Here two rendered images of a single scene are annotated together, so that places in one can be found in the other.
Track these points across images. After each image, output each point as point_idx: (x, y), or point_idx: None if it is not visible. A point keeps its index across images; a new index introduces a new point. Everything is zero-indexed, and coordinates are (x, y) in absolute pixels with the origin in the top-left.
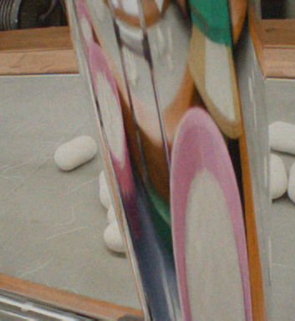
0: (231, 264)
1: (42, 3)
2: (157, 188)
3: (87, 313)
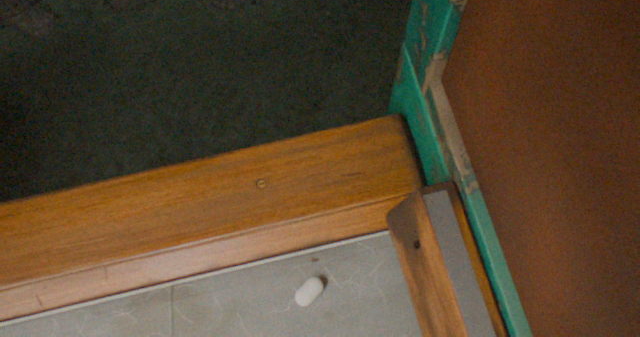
0: None
1: None
2: None
3: None
